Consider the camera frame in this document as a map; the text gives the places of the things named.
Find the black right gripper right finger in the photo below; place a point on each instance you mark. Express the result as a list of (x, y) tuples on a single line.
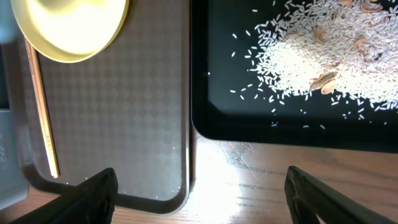
[(309, 200)]

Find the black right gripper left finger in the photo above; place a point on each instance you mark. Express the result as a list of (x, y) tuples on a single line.
[(90, 202)]

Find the wooden chopstick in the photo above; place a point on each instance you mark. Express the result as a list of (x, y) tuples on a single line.
[(42, 109)]

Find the yellow plate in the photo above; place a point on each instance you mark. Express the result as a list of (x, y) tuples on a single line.
[(70, 31)]

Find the grey dishwasher rack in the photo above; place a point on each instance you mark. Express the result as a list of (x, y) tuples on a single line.
[(13, 186)]

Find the black waste tray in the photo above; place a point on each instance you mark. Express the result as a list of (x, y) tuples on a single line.
[(230, 103)]

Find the dark brown serving tray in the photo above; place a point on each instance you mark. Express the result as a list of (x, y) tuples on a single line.
[(125, 108)]

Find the rice and food scraps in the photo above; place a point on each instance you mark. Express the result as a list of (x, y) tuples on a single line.
[(319, 64)]

